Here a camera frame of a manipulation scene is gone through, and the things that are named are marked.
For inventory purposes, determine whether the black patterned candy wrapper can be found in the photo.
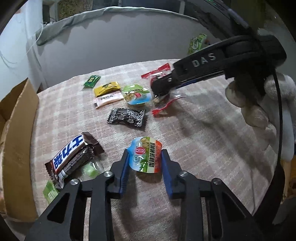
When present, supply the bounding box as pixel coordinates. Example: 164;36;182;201
106;108;146;128

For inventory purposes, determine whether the light green candy packet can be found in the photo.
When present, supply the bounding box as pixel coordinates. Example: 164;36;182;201
43;181;60;204

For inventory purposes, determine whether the green blue jelly cup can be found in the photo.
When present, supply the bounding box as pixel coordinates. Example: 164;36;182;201
121;84;152;105

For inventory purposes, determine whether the yellow candy wrapper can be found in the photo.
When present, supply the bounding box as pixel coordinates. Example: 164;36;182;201
94;81;120;97

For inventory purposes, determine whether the red-ended dates snack packet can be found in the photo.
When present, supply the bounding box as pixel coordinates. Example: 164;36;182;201
141;63;187;117

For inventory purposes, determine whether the pink candy wrapper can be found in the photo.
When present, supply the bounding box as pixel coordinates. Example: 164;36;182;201
94;91;124;108

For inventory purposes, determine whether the brown cardboard box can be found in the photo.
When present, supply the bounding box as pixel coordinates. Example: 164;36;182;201
1;79;39;222

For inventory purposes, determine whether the grey cloth on sill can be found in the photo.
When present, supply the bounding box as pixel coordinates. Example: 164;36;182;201
35;6;200;46

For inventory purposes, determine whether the green orange jelly cup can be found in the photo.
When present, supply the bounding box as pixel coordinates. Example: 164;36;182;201
127;136;162;174

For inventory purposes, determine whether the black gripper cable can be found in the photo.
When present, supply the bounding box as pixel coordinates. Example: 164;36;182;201
272;67;285;163

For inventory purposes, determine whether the green candy wrapper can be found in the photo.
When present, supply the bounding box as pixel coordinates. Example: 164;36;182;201
83;75;101;88

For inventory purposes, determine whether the white cable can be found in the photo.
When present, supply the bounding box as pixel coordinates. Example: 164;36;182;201
0;21;45;68

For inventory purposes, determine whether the blue-label Snickers bar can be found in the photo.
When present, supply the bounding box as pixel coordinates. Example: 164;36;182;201
45;132;104;189

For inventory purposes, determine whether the right gloved hand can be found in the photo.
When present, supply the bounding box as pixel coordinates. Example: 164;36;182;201
225;73;295;162

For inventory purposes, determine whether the pale green wrapped candy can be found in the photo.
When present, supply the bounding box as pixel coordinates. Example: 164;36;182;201
80;161;104;181

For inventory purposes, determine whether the pink plaid tablecloth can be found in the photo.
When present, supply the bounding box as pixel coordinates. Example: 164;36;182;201
30;59;278;241

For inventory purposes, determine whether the green tissue pack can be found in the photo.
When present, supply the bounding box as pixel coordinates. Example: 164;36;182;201
188;34;207;55

